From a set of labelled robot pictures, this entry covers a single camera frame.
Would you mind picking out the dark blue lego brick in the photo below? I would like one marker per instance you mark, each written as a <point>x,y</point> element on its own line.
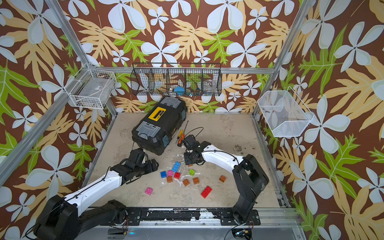
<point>163,174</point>

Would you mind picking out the yellow handled screwdriver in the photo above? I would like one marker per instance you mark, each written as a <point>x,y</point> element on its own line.
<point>182,130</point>

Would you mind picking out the magenta lego brick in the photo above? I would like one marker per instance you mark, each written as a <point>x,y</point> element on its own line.
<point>149,191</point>

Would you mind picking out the black mounting rail base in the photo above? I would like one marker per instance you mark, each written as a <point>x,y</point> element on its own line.
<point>199,216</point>

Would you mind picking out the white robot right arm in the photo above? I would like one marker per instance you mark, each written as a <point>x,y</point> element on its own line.
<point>249,176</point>

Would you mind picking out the white wire basket left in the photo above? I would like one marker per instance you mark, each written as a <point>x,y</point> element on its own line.
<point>91,87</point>

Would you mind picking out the white wire basket right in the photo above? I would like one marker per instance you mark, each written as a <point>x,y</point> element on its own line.
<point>285,113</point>

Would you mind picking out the black toolbox with yellow label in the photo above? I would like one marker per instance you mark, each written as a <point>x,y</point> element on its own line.
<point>156,130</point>

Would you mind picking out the red long lego brick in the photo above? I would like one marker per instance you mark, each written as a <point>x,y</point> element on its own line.
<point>206,192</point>

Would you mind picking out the light blue long lego brick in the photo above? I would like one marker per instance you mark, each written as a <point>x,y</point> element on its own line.
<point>176,167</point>

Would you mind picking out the orange handled screwdriver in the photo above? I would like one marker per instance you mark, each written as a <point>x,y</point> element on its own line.
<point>180,140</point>

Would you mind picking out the blue object in basket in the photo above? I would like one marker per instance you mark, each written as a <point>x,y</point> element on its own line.
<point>179,90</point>

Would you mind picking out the pink small lego brick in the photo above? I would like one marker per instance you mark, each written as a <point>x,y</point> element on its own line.
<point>170,173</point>

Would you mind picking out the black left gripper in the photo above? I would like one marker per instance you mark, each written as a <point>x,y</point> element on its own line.
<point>150,168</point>

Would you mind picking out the red small lego brick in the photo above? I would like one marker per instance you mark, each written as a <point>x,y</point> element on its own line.
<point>177,175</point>

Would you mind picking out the lime green lego brick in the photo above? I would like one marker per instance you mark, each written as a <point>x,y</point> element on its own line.
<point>191,172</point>

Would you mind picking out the black wire basket back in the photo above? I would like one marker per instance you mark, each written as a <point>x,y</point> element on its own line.
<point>198,79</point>

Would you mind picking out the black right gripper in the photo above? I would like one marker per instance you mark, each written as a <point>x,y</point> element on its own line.
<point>186,154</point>

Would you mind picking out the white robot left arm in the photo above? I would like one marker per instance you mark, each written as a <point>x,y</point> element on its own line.
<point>64,218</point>

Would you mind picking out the white wire basket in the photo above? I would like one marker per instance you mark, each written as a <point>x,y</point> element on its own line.
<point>285,113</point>
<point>91,87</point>

